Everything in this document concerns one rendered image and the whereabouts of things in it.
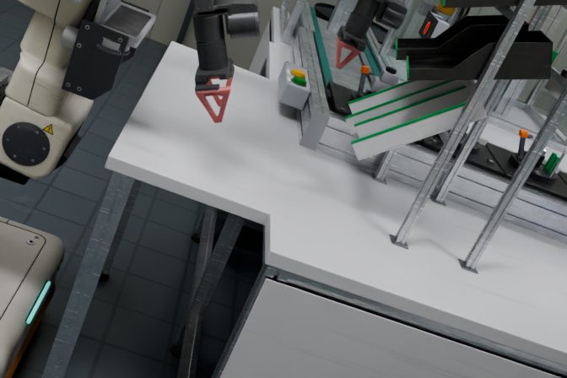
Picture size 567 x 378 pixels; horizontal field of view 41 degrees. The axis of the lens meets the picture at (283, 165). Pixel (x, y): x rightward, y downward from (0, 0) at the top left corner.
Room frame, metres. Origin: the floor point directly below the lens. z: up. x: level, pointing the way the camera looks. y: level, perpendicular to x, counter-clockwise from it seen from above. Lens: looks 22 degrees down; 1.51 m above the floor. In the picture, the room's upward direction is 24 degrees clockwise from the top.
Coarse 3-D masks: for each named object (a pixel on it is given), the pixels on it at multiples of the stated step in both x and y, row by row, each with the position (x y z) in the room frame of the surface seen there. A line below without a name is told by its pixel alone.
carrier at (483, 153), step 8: (488, 120) 2.01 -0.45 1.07; (432, 136) 2.01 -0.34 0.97; (464, 136) 2.07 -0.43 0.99; (480, 136) 2.15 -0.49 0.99; (424, 144) 1.92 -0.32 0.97; (432, 144) 1.93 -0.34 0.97; (440, 144) 1.96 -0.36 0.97; (480, 144) 2.14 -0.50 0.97; (456, 152) 1.96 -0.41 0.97; (472, 152) 2.00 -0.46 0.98; (480, 152) 2.06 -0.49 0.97; (488, 152) 2.10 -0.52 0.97; (472, 160) 1.95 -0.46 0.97; (480, 160) 1.98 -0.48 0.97; (488, 168) 1.95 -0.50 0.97; (496, 168) 1.97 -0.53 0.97
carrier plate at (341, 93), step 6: (330, 84) 2.07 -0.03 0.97; (336, 84) 2.09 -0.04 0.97; (330, 90) 2.03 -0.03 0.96; (336, 90) 2.03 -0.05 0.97; (342, 90) 2.06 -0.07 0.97; (348, 90) 2.09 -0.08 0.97; (354, 90) 2.12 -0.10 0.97; (336, 96) 1.98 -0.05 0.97; (342, 96) 2.00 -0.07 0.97; (348, 96) 2.03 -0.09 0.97; (336, 102) 1.92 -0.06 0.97; (342, 102) 1.95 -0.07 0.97; (336, 108) 1.88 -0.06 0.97; (342, 108) 1.89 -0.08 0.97; (348, 108) 1.92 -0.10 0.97; (342, 114) 1.87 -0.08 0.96; (348, 114) 1.88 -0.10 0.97
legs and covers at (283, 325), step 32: (224, 224) 1.97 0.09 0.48; (256, 224) 2.70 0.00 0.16; (224, 256) 1.95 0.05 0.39; (192, 288) 2.10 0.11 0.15; (256, 288) 1.24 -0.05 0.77; (288, 288) 1.24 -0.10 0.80; (320, 288) 1.26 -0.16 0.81; (192, 320) 1.90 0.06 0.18; (256, 320) 1.23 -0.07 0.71; (288, 320) 1.24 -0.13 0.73; (320, 320) 1.25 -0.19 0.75; (352, 320) 1.26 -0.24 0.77; (384, 320) 1.28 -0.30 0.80; (416, 320) 1.30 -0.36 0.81; (192, 352) 1.76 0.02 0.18; (224, 352) 1.26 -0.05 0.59; (256, 352) 1.24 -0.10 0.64; (288, 352) 1.25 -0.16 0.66; (320, 352) 1.26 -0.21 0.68; (352, 352) 1.27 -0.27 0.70; (384, 352) 1.28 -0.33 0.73; (416, 352) 1.29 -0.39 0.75; (448, 352) 1.30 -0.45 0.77; (480, 352) 1.31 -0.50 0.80; (512, 352) 1.34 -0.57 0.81
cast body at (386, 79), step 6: (384, 72) 1.99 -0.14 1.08; (390, 72) 1.99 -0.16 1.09; (396, 72) 2.00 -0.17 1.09; (372, 78) 2.02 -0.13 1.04; (378, 78) 2.01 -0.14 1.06; (384, 78) 1.99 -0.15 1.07; (390, 78) 1.99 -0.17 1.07; (396, 78) 1.99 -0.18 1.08; (372, 84) 1.99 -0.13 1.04; (378, 84) 1.99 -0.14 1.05; (384, 84) 1.99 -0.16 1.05; (390, 84) 1.99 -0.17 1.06; (396, 84) 1.99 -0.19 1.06; (378, 90) 1.99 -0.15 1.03
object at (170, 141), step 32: (160, 64) 1.95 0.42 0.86; (192, 64) 2.07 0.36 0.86; (160, 96) 1.73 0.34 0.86; (192, 96) 1.82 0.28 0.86; (256, 96) 2.04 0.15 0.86; (128, 128) 1.47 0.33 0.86; (160, 128) 1.54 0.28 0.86; (192, 128) 1.62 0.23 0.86; (224, 128) 1.70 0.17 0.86; (256, 128) 1.80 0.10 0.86; (128, 160) 1.33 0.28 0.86; (160, 160) 1.39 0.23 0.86; (192, 160) 1.45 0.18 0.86; (224, 160) 1.52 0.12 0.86; (256, 160) 1.60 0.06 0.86; (192, 192) 1.34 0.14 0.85; (224, 192) 1.37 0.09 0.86; (256, 192) 1.44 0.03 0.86
